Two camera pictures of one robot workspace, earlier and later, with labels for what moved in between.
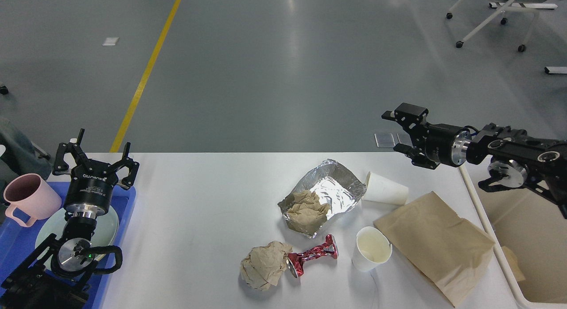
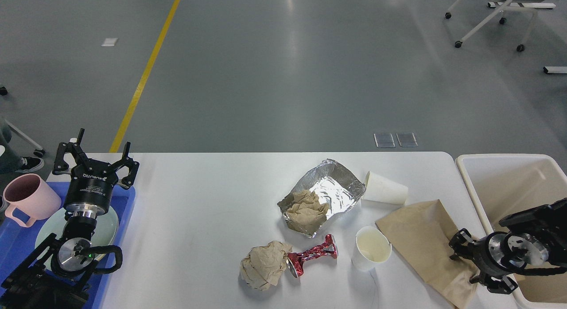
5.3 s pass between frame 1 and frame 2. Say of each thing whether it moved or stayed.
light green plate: stayed
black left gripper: stayed
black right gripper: moved
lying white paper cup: stayed
